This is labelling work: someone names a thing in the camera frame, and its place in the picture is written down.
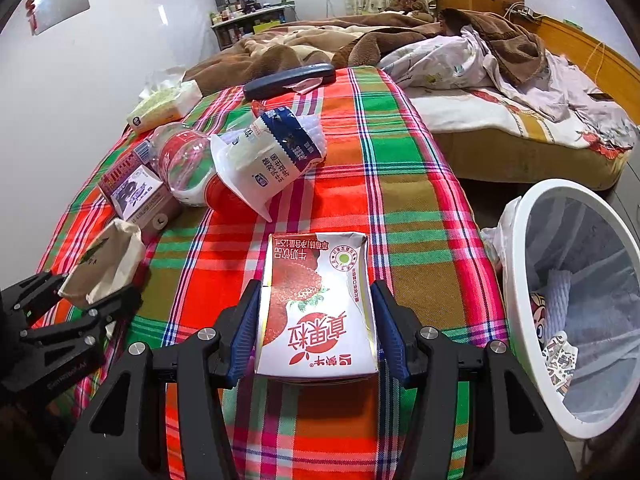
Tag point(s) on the green tissue pack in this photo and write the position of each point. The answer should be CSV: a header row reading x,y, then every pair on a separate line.
x,y
166,97

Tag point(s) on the pink paper scrap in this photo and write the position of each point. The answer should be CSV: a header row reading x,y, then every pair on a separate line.
x,y
305,86

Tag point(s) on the beige paper bag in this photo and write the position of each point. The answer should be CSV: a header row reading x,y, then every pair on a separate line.
x,y
109,263

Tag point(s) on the pale pink crumpled clothes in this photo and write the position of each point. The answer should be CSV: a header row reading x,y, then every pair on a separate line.
x,y
570,90

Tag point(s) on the cartoon red can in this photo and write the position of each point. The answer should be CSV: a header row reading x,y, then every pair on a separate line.
x,y
539,313

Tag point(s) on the teddy bear santa hat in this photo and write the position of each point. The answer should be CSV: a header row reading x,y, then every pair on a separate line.
x,y
414,8

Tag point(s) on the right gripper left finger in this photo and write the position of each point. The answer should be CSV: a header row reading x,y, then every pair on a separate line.
x,y
122,433

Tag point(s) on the wooden headboard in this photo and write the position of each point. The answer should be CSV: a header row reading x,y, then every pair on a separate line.
x,y
610,71

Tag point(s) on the white trash bin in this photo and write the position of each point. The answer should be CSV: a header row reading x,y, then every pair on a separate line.
x,y
561,225

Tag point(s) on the dark blue glasses case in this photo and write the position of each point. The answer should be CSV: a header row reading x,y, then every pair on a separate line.
x,y
270,86

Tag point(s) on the white floral pillow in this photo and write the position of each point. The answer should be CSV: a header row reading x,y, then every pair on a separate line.
x,y
438,63

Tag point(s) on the cluttered shelf unit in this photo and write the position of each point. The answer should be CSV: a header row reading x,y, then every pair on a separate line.
x,y
236,22

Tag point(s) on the strawberry milk carton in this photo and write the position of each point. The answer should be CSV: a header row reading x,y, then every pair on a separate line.
x,y
316,321

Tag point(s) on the floral bed mattress sheet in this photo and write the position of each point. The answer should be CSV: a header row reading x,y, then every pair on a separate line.
x,y
486,137

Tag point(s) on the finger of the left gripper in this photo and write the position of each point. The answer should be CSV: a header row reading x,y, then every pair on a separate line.
x,y
25,302
95,309

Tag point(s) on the white foam fruit net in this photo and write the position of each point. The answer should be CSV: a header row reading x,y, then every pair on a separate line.
x,y
558,298

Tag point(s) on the brown fleece blanket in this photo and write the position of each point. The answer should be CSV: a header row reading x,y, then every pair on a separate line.
x,y
363,40

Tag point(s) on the patterned paper cup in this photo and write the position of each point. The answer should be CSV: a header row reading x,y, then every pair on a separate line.
x,y
560,360

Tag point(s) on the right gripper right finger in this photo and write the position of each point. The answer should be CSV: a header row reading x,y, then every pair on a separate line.
x,y
512,434

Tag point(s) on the cola plastic bottle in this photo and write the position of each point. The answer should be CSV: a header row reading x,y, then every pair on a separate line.
x,y
184,158

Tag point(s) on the purple milk carton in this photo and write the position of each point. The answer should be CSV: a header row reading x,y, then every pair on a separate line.
x,y
144,200

